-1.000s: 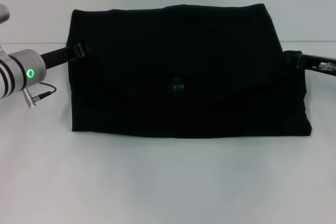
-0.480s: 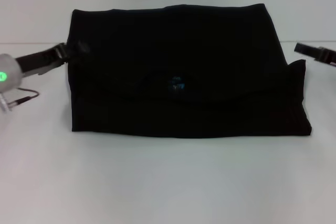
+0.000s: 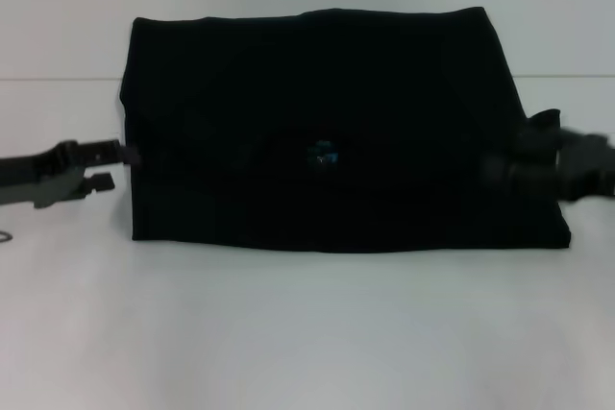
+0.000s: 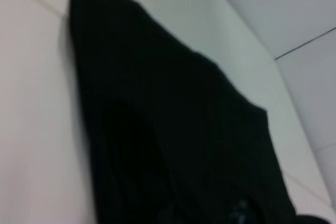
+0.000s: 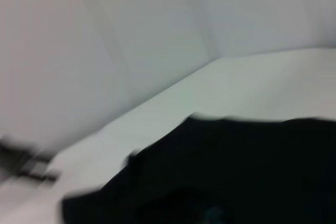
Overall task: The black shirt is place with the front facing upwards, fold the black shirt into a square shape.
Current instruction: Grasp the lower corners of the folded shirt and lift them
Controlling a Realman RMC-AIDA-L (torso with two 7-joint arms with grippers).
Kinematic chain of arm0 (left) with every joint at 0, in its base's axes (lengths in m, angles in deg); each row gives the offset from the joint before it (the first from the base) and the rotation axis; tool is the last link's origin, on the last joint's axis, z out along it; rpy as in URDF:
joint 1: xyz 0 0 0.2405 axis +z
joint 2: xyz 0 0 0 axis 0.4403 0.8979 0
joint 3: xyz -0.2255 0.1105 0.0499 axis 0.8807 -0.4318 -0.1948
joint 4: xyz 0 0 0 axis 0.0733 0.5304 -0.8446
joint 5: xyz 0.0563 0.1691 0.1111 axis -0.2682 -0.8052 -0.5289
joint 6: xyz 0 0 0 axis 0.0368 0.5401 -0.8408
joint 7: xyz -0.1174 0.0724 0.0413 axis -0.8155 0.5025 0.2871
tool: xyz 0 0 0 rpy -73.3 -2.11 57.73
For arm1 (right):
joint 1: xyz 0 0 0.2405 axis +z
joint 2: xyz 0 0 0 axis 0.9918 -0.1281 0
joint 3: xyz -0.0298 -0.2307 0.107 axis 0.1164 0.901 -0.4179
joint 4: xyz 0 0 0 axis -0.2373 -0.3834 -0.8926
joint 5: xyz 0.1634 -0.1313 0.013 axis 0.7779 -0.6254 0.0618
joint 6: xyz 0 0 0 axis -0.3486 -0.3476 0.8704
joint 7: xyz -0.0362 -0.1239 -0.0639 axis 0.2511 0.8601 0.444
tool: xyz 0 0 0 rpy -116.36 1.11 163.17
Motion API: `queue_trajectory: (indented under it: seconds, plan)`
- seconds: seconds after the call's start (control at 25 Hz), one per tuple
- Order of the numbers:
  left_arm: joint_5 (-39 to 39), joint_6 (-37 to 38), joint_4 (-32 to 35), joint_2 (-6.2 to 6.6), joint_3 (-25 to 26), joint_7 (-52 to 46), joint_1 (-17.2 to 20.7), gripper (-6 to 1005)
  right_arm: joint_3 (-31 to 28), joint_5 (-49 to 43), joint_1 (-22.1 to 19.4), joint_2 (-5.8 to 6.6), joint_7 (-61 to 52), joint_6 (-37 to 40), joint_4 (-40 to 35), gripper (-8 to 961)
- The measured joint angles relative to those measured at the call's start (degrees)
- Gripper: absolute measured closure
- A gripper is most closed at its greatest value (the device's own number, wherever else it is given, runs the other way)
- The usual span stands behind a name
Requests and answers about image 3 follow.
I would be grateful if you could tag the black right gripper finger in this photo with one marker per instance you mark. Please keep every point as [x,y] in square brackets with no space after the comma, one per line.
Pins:
[516,170]
[540,137]

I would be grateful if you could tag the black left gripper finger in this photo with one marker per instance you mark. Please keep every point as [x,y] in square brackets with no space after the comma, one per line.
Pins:
[113,153]
[98,182]

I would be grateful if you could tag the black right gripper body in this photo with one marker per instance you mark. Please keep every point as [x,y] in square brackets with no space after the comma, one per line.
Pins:
[586,167]

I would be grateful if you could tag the black t-shirt with white lettering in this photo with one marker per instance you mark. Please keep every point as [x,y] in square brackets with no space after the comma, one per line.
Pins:
[336,141]

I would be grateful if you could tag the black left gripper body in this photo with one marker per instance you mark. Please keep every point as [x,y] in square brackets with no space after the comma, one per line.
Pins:
[38,177]

